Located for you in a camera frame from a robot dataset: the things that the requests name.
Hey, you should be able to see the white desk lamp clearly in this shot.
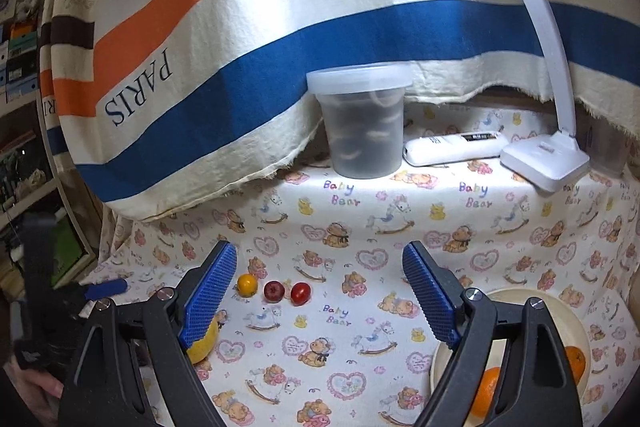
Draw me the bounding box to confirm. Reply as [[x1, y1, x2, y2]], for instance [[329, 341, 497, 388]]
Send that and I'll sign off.
[[435, 0, 591, 194]]

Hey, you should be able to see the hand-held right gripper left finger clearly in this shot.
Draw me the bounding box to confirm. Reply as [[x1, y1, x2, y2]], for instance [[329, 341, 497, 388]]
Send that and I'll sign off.
[[59, 241, 238, 427]]

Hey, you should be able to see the large orange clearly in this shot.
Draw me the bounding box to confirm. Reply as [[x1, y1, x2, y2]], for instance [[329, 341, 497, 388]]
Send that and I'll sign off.
[[470, 367, 502, 419]]

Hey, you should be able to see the small orange kumquat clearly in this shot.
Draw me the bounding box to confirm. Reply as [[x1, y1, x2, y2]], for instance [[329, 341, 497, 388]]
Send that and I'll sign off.
[[236, 273, 259, 298]]

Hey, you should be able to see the striped cream cloth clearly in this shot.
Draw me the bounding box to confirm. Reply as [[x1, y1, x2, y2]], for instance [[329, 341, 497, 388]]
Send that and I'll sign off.
[[37, 0, 640, 223]]

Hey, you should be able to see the person's left hand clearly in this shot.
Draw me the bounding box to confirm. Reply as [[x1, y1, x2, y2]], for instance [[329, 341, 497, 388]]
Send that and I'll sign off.
[[5, 359, 66, 423]]

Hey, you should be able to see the yellow pomelo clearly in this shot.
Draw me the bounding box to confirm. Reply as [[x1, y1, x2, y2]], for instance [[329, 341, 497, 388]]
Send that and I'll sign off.
[[187, 312, 221, 365]]

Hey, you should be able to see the clear lidded plastic container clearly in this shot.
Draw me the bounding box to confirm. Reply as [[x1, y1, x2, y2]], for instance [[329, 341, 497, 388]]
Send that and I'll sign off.
[[306, 63, 414, 180]]

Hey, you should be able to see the green framed board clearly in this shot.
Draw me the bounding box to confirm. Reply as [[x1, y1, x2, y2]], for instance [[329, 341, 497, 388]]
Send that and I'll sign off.
[[50, 217, 97, 289]]

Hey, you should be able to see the white paper plate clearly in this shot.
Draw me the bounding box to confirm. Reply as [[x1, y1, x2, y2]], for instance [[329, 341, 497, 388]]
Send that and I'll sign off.
[[430, 288, 592, 427]]

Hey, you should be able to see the bear print table cloth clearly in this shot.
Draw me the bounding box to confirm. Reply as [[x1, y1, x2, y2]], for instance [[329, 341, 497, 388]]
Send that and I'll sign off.
[[80, 102, 640, 427]]

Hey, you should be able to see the white remote control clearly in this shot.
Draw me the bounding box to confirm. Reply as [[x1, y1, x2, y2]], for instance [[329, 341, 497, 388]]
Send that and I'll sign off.
[[403, 130, 511, 168]]

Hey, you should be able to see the medium orange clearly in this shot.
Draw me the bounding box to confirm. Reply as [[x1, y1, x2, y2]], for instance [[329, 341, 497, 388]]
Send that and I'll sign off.
[[565, 345, 587, 385]]

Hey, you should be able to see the green storage box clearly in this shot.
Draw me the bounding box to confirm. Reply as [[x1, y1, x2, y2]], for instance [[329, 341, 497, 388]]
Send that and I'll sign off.
[[9, 33, 40, 58]]

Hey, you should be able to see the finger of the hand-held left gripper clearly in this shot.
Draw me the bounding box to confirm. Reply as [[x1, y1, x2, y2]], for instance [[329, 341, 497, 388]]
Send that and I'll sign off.
[[82, 278, 128, 304]]

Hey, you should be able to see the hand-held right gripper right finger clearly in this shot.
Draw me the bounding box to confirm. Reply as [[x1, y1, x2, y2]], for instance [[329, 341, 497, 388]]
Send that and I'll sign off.
[[402, 241, 583, 427]]

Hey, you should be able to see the storage shelf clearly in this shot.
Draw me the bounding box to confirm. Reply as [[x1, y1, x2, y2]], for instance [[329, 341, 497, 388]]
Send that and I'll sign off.
[[0, 0, 101, 288]]

